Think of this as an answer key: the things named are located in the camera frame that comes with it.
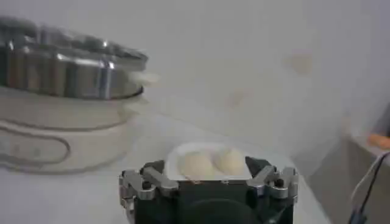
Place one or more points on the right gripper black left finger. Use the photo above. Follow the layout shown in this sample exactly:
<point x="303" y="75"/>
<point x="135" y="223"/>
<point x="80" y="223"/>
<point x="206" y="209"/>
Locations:
<point x="158" y="181"/>

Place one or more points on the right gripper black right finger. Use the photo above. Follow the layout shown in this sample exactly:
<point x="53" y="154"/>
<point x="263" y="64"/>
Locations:
<point x="268" y="182"/>

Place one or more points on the white steamed bun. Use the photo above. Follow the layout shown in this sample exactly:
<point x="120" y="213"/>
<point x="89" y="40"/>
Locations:
<point x="232" y="161"/>
<point x="198" y="165"/>

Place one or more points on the round glass lid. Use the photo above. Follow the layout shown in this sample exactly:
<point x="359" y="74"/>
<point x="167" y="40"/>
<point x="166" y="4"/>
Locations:
<point x="76" y="42"/>

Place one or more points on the white round plate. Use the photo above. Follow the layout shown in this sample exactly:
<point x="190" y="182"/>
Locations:
<point x="175" y="158"/>

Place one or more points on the steel steamer with white base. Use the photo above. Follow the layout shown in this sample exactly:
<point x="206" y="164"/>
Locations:
<point x="61" y="121"/>

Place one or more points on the small orange object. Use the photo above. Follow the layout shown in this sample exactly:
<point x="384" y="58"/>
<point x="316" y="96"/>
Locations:
<point x="379" y="140"/>

